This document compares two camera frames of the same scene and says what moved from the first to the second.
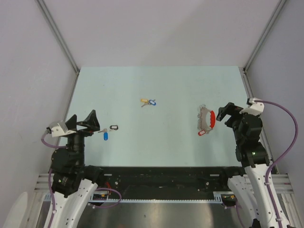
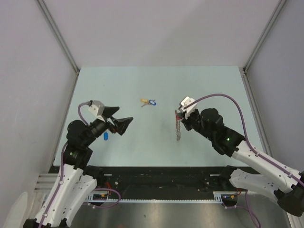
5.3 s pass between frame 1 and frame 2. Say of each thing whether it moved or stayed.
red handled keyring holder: moved
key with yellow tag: stayed
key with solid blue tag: stayed
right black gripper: moved
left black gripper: moved
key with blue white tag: stayed
